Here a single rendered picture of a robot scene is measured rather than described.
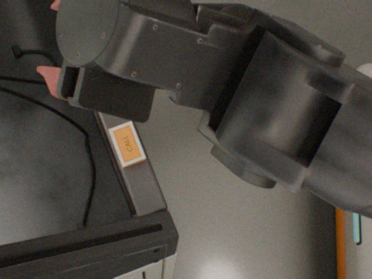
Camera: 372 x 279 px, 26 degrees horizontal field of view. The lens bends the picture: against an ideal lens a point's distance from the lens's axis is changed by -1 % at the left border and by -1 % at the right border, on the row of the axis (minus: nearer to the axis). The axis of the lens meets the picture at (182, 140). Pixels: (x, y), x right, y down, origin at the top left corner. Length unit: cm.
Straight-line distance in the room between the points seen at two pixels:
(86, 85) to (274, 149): 17
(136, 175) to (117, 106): 42
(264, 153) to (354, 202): 5
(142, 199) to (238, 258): 97
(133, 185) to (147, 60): 56
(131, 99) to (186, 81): 13
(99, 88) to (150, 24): 14
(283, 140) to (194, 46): 7
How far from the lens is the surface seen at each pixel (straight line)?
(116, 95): 57
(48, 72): 60
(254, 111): 44
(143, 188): 98
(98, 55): 43
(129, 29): 42
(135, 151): 98
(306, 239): 196
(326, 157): 43
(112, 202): 110
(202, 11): 47
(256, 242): 194
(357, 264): 173
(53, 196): 111
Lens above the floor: 191
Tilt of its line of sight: 75 degrees down
